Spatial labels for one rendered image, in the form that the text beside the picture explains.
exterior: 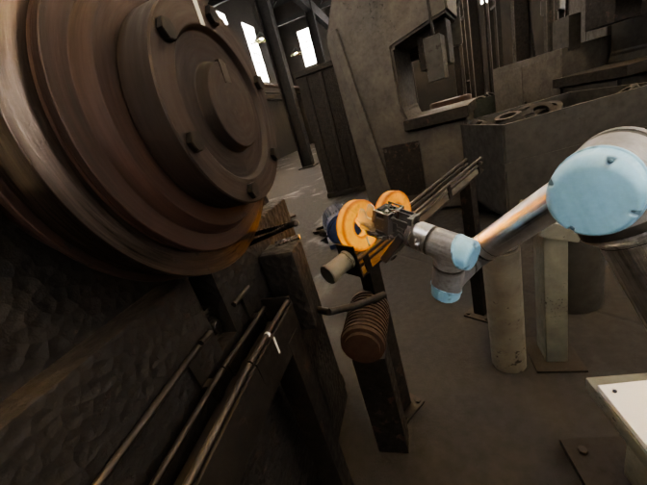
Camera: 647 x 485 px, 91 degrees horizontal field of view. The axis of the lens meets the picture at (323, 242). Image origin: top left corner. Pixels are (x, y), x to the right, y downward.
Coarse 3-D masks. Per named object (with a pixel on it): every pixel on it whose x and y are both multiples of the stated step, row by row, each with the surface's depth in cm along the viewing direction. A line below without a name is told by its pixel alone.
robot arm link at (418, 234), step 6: (420, 222) 79; (426, 222) 79; (414, 228) 78; (420, 228) 77; (426, 228) 77; (414, 234) 78; (420, 234) 77; (426, 234) 76; (408, 240) 80; (414, 240) 78; (420, 240) 77; (414, 246) 79; (420, 246) 78
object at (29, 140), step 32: (0, 0) 28; (0, 32) 28; (0, 64) 27; (0, 96) 27; (32, 96) 29; (0, 128) 29; (32, 128) 29; (0, 160) 30; (32, 160) 28; (64, 160) 31; (32, 192) 32; (64, 192) 31; (64, 224) 34; (96, 224) 33; (128, 224) 37; (256, 224) 64; (96, 256) 38; (128, 256) 36; (160, 256) 40; (192, 256) 45; (224, 256) 53
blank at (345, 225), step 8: (352, 200) 94; (360, 200) 94; (344, 208) 92; (352, 208) 92; (360, 208) 94; (344, 216) 90; (352, 216) 92; (336, 224) 92; (344, 224) 90; (352, 224) 92; (344, 232) 91; (352, 232) 93; (344, 240) 92; (352, 240) 93; (360, 240) 95; (368, 240) 97; (360, 248) 95; (368, 248) 97
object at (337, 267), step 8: (336, 256) 92; (344, 256) 91; (328, 264) 89; (336, 264) 89; (344, 264) 90; (352, 264) 91; (328, 272) 88; (336, 272) 88; (344, 272) 90; (328, 280) 90; (336, 280) 88
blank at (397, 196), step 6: (384, 192) 103; (390, 192) 101; (396, 192) 102; (402, 192) 104; (378, 198) 102; (384, 198) 100; (390, 198) 101; (396, 198) 102; (402, 198) 105; (378, 204) 100; (402, 204) 105; (408, 204) 107; (408, 210) 107
